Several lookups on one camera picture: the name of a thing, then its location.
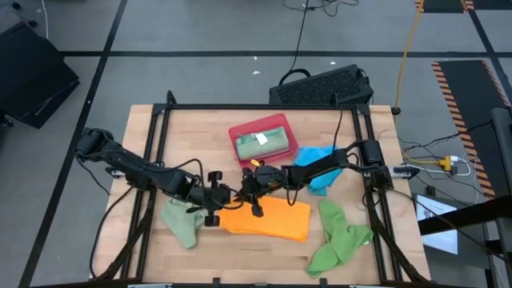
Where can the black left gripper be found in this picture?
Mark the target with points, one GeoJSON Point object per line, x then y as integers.
{"type": "Point", "coordinates": [212, 198]}

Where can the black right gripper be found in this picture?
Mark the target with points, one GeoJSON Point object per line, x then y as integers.
{"type": "Point", "coordinates": [256, 196]}

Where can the orange microfiber towel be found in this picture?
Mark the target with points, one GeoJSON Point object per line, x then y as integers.
{"type": "Point", "coordinates": [280, 222]}

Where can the sage green microfiber towel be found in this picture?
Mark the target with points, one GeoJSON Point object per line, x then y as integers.
{"type": "Point", "coordinates": [184, 228]}

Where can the pale green teal-trimmed towel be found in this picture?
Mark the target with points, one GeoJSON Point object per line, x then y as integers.
{"type": "Point", "coordinates": [276, 146]}

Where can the blue microfiber towel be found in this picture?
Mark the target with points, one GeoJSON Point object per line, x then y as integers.
{"type": "Point", "coordinates": [310, 156]}

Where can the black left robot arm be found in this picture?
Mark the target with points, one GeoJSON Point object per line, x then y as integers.
{"type": "Point", "coordinates": [132, 166]}

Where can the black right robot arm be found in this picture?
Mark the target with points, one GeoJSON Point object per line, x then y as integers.
{"type": "Point", "coordinates": [316, 172]}

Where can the bright green microfiber towel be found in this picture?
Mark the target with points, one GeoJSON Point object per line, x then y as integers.
{"type": "Point", "coordinates": [340, 240]}

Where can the white card hang tag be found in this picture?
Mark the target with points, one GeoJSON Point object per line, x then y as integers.
{"type": "Point", "coordinates": [262, 138]}

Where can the red plastic tray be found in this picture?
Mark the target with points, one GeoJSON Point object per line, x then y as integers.
{"type": "Point", "coordinates": [280, 121]}

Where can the black perforated computer case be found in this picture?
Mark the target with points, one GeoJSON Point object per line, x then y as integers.
{"type": "Point", "coordinates": [320, 90]}

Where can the white paper sheet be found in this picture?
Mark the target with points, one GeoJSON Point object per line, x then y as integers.
{"type": "Point", "coordinates": [440, 242]}

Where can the yellow power adapter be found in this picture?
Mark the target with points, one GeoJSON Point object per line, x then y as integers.
{"type": "Point", "coordinates": [445, 162]}

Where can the black floor crate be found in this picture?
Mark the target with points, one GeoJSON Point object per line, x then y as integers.
{"type": "Point", "coordinates": [32, 76]}

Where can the black metal beam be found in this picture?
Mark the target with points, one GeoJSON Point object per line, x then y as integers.
{"type": "Point", "coordinates": [472, 214]}

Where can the hazard-striped black floor mat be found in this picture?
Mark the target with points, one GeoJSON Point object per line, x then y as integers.
{"type": "Point", "coordinates": [444, 5]}
{"type": "Point", "coordinates": [472, 100]}

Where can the black aluminium table frame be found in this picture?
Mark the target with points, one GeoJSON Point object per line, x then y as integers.
{"type": "Point", "coordinates": [260, 106]}

